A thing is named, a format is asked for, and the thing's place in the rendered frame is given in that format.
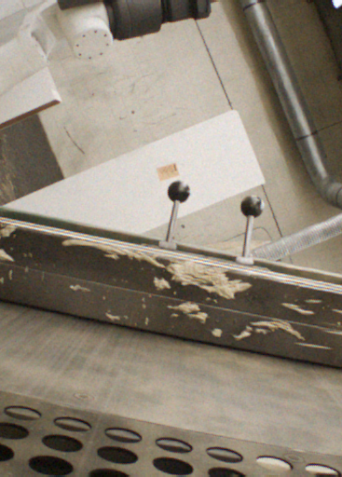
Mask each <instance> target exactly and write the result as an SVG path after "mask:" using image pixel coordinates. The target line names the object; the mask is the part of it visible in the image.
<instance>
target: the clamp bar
mask: <svg viewBox="0 0 342 477"><path fill-rule="evenodd" d="M0 299H1V300H6V301H10V302H15V303H20V304H25V305H30V306H32V307H39V308H44V309H49V310H54V311H59V312H63V313H68V314H73V316H78V317H83V318H88V319H93V320H102V321H107V322H112V323H117V325H122V326H128V327H131V328H136V329H142V330H146V331H152V332H157V333H162V334H171V335H176V336H181V337H182V338H186V339H192V340H196V341H200V342H206V343H211V344H215V345H221V346H226V347H231V348H240V349H245V350H250V351H255V352H260V353H264V354H269V355H274V356H279V357H283V358H289V359H294V360H297V359H298V360H303V361H312V362H316V363H322V364H326V365H331V366H335V367H340V368H342V286H339V285H334V284H330V283H325V282H320V281H316V280H311V279H301V278H297V277H292V276H286V275H282V274H277V273H273V271H267V270H263V269H258V268H252V267H247V266H238V265H233V264H229V263H223V262H218V261H213V260H208V259H203V258H198V257H197V256H193V255H187V254H182V253H178V252H168V251H162V250H158V249H153V248H147V247H143V246H137V244H132V243H128V242H123V241H118V240H112V239H108V238H98V237H93V236H89V235H83V234H78V233H74V231H68V230H63V229H59V228H53V227H48V226H43V225H34V224H29V223H24V222H20V221H15V220H10V219H5V218H0Z"/></svg>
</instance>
